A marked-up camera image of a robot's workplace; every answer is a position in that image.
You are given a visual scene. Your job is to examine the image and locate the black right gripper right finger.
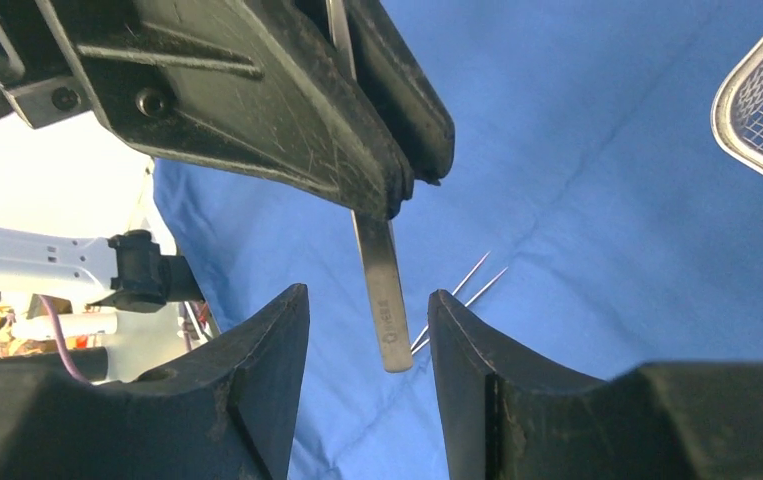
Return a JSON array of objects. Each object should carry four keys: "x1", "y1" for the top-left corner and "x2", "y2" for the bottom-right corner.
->
[{"x1": 428, "y1": 290, "x2": 763, "y2": 479}]

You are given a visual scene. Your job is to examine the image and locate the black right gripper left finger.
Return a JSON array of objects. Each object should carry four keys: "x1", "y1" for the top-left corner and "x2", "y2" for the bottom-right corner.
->
[{"x1": 0, "y1": 284, "x2": 310, "y2": 479}]

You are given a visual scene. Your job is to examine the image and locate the blunt steel tweezers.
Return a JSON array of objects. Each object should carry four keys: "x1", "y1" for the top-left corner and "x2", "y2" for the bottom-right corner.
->
[{"x1": 326, "y1": 0, "x2": 413, "y2": 373}]

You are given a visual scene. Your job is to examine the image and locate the blue surgical wrap cloth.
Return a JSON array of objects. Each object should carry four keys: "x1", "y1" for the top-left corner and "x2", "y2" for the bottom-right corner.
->
[{"x1": 155, "y1": 1, "x2": 763, "y2": 479}]

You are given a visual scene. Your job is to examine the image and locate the steel forceps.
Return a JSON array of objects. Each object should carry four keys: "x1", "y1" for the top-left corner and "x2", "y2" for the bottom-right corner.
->
[{"x1": 410, "y1": 250, "x2": 509, "y2": 357}]

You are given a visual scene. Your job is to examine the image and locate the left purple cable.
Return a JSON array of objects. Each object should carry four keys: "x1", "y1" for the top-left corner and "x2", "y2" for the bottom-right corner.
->
[{"x1": 37, "y1": 294, "x2": 91, "y2": 386}]

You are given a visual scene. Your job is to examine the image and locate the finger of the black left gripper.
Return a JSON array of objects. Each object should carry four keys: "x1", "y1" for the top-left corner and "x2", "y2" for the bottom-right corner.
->
[
  {"x1": 345, "y1": 0, "x2": 455, "y2": 185},
  {"x1": 0, "y1": 1, "x2": 414, "y2": 220}
]

